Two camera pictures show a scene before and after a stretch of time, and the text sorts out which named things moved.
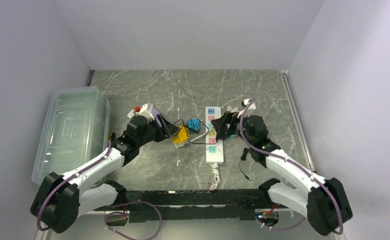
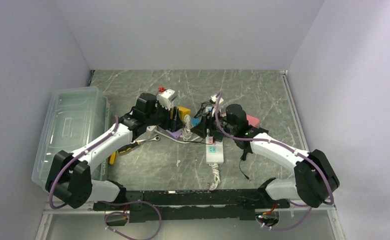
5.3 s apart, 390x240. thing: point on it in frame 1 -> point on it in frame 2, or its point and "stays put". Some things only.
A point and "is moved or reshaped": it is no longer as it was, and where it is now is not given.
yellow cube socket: (181, 135) is moved or reshaped
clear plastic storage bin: (75, 126) stays put
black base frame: (237, 205) stays put
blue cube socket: (194, 124) stays put
